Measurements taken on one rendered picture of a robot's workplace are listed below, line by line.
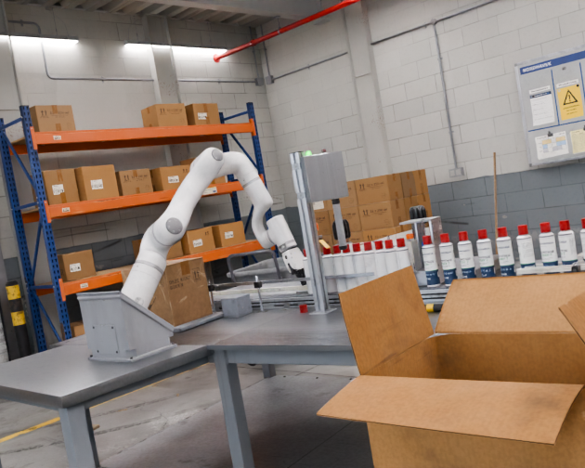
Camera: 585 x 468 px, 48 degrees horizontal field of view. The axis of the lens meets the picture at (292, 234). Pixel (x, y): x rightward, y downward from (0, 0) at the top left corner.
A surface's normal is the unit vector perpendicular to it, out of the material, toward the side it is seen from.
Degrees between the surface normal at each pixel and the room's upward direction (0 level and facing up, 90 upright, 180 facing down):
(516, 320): 39
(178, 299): 90
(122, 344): 90
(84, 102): 90
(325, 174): 90
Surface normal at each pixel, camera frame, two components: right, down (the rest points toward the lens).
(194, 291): 0.78, -0.10
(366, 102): -0.68, 0.15
